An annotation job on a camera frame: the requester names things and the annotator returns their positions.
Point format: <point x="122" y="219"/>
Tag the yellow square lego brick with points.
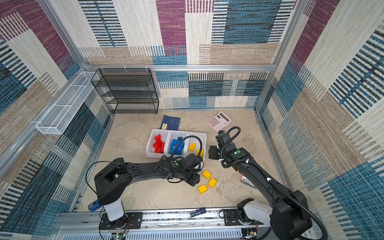
<point x="200" y="153"/>

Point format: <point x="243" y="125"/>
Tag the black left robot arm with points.
<point x="112" y="180"/>

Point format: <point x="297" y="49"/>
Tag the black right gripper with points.
<point x="212" y="152"/>

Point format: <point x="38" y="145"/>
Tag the red white small box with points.
<point x="247" y="182"/>

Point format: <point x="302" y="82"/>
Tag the red long lego brick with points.
<point x="162" y="147"/>
<point x="158" y="144"/>

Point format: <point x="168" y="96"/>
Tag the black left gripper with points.
<point x="195" y="180"/>

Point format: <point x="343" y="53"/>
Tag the pink calculator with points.
<point x="219" y="121"/>

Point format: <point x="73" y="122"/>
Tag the blue label tag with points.
<point x="197" y="212"/>

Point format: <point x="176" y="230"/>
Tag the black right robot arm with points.
<point x="287" y="219"/>

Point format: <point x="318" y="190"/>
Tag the blue notebook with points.
<point x="170" y="123"/>

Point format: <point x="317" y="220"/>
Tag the red square lego brick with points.
<point x="158" y="137"/>

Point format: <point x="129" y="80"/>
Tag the yellow long lego brick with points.
<point x="192" y="147"/>

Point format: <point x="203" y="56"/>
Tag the white middle bin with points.
<point x="174" y="135"/>

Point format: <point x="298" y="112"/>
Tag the white wire mesh basket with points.
<point x="60" y="115"/>

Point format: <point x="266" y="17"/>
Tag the black wire mesh shelf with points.
<point x="127" y="91"/>

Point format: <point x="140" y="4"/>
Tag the white left bin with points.
<point x="150" y="151"/>

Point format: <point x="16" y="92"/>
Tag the blue small lego brick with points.
<point x="181" y="146"/>

